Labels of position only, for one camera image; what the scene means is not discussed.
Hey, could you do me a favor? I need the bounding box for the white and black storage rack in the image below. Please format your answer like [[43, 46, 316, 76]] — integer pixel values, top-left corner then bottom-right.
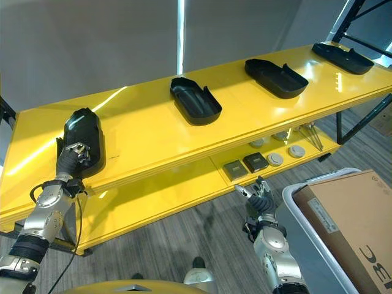
[[323, 0, 392, 67]]

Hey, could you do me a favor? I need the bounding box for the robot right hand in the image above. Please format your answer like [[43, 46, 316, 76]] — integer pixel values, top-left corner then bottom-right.
[[235, 176, 279, 220]]

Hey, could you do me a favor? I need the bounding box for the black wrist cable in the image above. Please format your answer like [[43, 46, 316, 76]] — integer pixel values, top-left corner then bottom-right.
[[29, 183, 90, 294]]

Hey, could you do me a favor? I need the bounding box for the grey plastic box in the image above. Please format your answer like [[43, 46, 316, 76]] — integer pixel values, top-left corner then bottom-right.
[[281, 167, 392, 294]]

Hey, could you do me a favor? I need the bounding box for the yellow shelf board low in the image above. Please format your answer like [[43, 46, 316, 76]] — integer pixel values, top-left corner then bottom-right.
[[74, 121, 342, 257]]

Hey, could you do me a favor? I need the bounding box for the brown cardboard box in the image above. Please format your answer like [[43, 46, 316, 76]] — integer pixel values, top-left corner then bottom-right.
[[292, 169, 392, 294]]

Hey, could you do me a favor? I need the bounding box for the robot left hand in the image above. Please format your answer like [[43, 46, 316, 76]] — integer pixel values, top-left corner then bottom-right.
[[56, 141, 92, 179]]

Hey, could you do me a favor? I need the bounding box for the bundle of thin metal rods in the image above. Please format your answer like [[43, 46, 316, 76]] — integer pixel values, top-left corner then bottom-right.
[[295, 122, 324, 152]]

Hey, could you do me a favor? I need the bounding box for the black sole-shaped plastic part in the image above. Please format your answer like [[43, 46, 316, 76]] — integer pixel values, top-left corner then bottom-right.
[[170, 77, 223, 127], [55, 107, 107, 179], [244, 58, 309, 100], [311, 42, 375, 75]]

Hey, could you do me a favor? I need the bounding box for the robot right leg silver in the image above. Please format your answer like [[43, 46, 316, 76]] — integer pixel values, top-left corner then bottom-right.
[[183, 265, 217, 288]]

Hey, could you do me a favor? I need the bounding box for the black square flat box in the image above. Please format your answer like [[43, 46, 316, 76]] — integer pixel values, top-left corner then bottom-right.
[[242, 153, 271, 175]]

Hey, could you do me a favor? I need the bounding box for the robot torso gold cover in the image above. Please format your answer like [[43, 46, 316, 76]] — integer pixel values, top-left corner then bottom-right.
[[62, 279, 213, 294]]

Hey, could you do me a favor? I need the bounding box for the grey square flat box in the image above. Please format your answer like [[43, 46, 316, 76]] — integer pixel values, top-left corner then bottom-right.
[[222, 159, 249, 179]]

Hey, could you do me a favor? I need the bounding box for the yellow shelf board large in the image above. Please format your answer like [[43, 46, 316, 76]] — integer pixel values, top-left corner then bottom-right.
[[0, 43, 392, 233]]

